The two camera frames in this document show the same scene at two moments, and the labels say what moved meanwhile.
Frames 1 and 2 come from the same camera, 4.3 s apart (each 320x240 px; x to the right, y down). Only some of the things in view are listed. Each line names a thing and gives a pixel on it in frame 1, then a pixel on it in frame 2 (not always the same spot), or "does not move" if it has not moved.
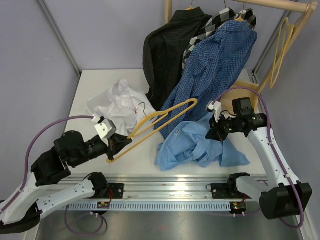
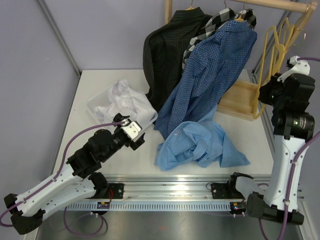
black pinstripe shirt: (163, 50) does not move
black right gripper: (215, 132) → (265, 90)
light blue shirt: (186, 142) does not move
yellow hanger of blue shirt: (149, 119) → (278, 45)
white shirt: (126, 107) does not move
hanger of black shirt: (191, 7) does not move
